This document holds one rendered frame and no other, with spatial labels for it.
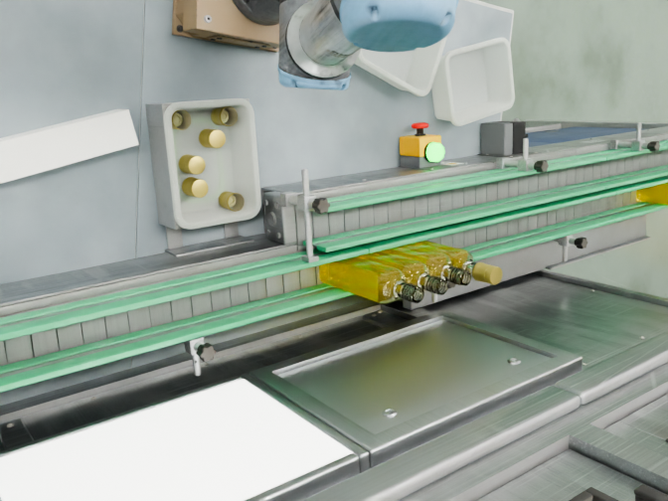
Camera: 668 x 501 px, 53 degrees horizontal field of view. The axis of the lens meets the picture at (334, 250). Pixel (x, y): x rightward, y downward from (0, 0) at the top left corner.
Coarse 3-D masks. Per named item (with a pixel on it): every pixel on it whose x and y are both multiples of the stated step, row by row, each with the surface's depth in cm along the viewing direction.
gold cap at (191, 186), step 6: (186, 180) 126; (192, 180) 125; (198, 180) 124; (186, 186) 125; (192, 186) 123; (198, 186) 124; (204, 186) 124; (186, 192) 126; (192, 192) 123; (198, 192) 124; (204, 192) 125
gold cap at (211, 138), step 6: (204, 132) 126; (210, 132) 124; (216, 132) 124; (222, 132) 125; (204, 138) 125; (210, 138) 124; (216, 138) 124; (222, 138) 125; (204, 144) 126; (210, 144) 124; (216, 144) 124; (222, 144) 125
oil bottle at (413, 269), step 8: (360, 256) 132; (368, 256) 131; (376, 256) 130; (384, 256) 130; (392, 256) 129; (400, 256) 129; (392, 264) 125; (400, 264) 124; (408, 264) 123; (416, 264) 123; (424, 264) 124; (408, 272) 122; (416, 272) 122; (424, 272) 123; (408, 280) 122; (416, 280) 122
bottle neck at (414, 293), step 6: (402, 282) 118; (396, 288) 118; (402, 288) 117; (408, 288) 116; (414, 288) 115; (420, 288) 116; (396, 294) 118; (402, 294) 117; (408, 294) 116; (414, 294) 115; (420, 294) 116; (408, 300) 117; (414, 300) 115; (420, 300) 116
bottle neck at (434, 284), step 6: (420, 276) 122; (426, 276) 121; (432, 276) 120; (420, 282) 121; (426, 282) 120; (432, 282) 119; (438, 282) 118; (444, 282) 119; (426, 288) 120; (432, 288) 119; (438, 288) 120; (444, 288) 119; (438, 294) 119
